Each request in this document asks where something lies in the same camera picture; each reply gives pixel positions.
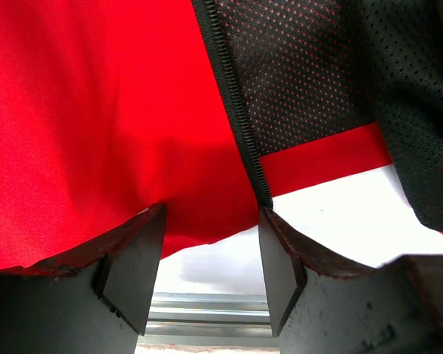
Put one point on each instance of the red hooded jacket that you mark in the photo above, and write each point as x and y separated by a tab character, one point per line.
330	111

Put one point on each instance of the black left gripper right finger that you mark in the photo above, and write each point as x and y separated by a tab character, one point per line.
322	302

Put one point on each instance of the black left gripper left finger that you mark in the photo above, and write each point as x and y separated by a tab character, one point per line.
93	298

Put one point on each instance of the aluminium table frame rail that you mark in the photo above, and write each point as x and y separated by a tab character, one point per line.
173	314

